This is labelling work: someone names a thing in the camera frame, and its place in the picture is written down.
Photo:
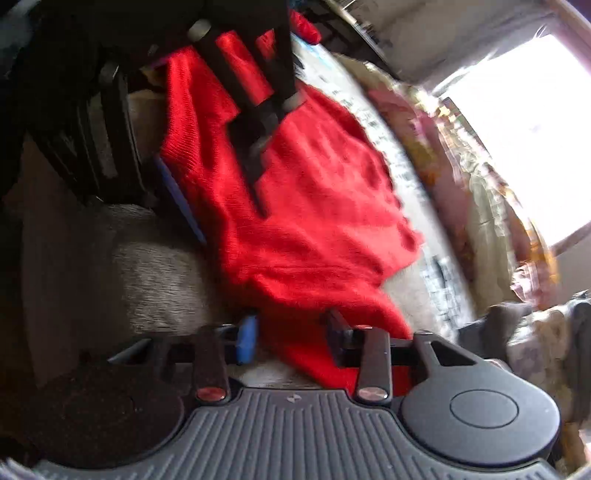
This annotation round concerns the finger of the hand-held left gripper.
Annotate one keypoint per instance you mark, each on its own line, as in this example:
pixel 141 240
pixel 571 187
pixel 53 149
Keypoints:
pixel 251 134
pixel 180 198

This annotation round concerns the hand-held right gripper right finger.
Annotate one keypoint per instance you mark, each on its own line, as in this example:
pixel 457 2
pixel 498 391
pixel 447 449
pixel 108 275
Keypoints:
pixel 334 339

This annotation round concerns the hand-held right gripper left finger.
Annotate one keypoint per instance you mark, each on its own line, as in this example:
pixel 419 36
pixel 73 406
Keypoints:
pixel 247 339

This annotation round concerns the red knit sweater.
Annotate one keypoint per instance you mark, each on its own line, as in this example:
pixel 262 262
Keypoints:
pixel 300 207

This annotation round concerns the red fleece garment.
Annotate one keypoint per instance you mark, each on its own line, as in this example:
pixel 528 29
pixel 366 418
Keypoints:
pixel 305 25

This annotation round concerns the stack of folded clothes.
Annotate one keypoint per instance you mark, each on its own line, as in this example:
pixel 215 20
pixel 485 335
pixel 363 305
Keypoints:
pixel 540 341

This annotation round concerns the grey cartoon printed blanket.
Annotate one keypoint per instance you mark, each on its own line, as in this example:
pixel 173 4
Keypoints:
pixel 152 277

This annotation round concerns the floral pink yellow quilt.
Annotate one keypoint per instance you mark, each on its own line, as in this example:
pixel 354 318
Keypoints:
pixel 485 221

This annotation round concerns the window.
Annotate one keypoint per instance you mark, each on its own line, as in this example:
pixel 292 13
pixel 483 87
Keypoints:
pixel 531 138

